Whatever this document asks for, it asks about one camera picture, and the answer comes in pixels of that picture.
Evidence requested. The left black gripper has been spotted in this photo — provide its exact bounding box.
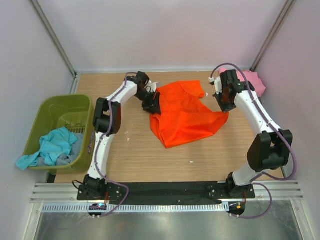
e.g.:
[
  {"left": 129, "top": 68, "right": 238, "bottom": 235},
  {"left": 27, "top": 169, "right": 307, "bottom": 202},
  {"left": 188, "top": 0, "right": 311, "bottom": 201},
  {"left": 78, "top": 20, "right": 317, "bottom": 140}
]
[{"left": 134, "top": 90, "right": 162, "bottom": 117}]

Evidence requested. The orange t shirt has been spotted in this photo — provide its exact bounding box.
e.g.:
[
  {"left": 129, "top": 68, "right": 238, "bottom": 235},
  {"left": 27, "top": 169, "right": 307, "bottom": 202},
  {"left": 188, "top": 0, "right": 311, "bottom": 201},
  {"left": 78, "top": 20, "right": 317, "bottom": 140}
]
[{"left": 149, "top": 80, "right": 229, "bottom": 148}]

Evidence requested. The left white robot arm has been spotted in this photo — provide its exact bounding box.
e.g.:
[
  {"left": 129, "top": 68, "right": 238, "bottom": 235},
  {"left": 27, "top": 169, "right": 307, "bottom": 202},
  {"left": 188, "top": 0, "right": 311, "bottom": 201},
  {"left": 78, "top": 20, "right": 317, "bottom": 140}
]
[{"left": 77, "top": 71, "right": 162, "bottom": 200}]

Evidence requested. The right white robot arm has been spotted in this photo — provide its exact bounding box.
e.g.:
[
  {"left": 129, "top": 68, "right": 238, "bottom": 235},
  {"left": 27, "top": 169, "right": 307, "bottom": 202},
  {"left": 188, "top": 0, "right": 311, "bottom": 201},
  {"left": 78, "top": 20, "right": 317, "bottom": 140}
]
[{"left": 209, "top": 70, "right": 293, "bottom": 198}]

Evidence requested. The pink folded t shirt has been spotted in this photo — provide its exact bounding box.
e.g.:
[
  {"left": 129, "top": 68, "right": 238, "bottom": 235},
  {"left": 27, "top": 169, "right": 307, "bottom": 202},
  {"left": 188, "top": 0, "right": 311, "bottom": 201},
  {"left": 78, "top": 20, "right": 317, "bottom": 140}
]
[{"left": 219, "top": 67, "right": 266, "bottom": 98}]

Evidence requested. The green plastic laundry basket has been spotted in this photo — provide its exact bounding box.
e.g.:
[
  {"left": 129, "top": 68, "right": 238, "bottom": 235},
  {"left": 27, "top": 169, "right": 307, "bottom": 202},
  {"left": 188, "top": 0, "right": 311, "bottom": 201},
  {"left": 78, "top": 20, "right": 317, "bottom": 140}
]
[{"left": 16, "top": 94, "right": 95, "bottom": 174}]

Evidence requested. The teal t shirt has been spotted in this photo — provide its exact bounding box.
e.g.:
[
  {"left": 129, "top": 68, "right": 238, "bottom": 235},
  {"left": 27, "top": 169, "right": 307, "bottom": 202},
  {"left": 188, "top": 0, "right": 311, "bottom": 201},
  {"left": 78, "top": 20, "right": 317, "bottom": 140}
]
[{"left": 15, "top": 127, "right": 83, "bottom": 170}]

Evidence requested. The grey t shirt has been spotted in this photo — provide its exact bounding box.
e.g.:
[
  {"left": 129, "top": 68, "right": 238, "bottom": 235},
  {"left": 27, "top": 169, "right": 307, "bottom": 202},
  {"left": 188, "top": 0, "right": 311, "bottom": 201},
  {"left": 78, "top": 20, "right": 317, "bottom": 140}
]
[{"left": 36, "top": 132, "right": 84, "bottom": 167}]

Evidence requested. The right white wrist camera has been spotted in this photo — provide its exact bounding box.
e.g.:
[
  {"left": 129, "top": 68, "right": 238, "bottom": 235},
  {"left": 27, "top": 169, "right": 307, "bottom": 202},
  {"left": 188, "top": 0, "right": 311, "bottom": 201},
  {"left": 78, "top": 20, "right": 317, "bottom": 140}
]
[{"left": 208, "top": 76, "right": 223, "bottom": 95}]

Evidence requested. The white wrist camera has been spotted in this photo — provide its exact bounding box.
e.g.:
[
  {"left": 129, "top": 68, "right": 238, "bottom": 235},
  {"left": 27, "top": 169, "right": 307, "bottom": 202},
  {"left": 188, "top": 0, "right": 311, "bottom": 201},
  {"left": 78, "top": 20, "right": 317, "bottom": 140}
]
[
  {"left": 208, "top": 76, "right": 223, "bottom": 95},
  {"left": 145, "top": 80, "right": 161, "bottom": 93}
]

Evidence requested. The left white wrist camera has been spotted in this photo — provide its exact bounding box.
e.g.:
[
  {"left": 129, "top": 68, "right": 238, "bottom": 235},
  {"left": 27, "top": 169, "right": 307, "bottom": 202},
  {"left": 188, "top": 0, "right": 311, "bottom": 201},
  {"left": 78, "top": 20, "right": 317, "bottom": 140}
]
[{"left": 145, "top": 80, "right": 161, "bottom": 93}]

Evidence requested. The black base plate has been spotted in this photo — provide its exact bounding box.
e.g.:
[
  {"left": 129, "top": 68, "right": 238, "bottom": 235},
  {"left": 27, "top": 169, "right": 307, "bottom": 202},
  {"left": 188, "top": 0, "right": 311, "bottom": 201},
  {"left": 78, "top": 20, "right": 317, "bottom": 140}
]
[{"left": 77, "top": 181, "right": 256, "bottom": 206}]

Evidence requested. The right aluminium corner post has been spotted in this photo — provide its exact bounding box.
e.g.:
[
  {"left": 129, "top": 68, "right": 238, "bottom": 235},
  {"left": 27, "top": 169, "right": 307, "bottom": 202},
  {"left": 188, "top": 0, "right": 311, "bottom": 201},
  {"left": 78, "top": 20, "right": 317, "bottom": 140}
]
[{"left": 249, "top": 0, "right": 297, "bottom": 72}]

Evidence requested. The aluminium corner post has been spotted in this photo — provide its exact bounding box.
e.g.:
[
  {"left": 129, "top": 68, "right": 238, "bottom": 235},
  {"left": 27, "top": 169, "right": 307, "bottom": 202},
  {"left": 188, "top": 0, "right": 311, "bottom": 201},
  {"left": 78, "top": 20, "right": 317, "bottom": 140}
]
[
  {"left": 249, "top": 0, "right": 297, "bottom": 72},
  {"left": 29, "top": 0, "right": 77, "bottom": 79}
]

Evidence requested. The aluminium rail frame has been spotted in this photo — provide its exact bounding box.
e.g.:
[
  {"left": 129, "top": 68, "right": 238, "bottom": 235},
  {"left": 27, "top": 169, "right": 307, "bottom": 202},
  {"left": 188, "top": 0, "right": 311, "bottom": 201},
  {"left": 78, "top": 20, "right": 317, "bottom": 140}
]
[{"left": 30, "top": 180, "right": 304, "bottom": 206}]

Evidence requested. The white slotted cable duct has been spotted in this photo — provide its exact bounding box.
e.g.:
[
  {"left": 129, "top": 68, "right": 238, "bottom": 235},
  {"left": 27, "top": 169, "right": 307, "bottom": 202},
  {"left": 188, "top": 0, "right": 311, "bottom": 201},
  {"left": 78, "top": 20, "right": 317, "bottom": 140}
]
[{"left": 41, "top": 202, "right": 229, "bottom": 213}]

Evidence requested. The left aluminium corner post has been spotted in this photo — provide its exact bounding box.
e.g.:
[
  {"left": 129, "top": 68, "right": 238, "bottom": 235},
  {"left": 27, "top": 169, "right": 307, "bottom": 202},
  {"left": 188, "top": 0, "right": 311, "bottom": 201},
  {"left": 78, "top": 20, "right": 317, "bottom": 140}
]
[{"left": 29, "top": 0, "right": 77, "bottom": 79}]

